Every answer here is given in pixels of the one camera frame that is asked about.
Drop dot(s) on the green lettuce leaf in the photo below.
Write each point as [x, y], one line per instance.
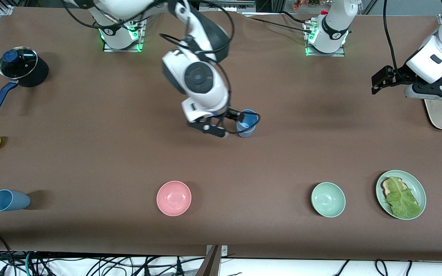
[403, 201]

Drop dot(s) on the grey metal frame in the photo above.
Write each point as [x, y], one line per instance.
[226, 4]

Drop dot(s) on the toast slice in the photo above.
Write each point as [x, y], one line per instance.
[386, 188]

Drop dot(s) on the metal table edge bracket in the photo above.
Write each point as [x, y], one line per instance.
[225, 251]

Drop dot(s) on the green plate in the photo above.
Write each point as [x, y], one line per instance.
[416, 184]

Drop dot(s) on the mint green bowl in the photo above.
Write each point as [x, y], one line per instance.
[328, 199]

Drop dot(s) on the pink bowl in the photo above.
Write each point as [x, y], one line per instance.
[173, 198]

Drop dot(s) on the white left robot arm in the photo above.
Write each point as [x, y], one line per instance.
[334, 30]

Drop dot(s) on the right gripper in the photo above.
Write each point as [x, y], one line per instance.
[231, 113]

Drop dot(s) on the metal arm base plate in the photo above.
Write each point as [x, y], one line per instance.
[328, 54]
[141, 38]

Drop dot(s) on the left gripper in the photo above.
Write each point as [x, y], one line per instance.
[399, 75]

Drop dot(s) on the brown table cover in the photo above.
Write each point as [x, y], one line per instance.
[244, 172]

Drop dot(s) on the dark table post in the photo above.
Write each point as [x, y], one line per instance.
[210, 266]

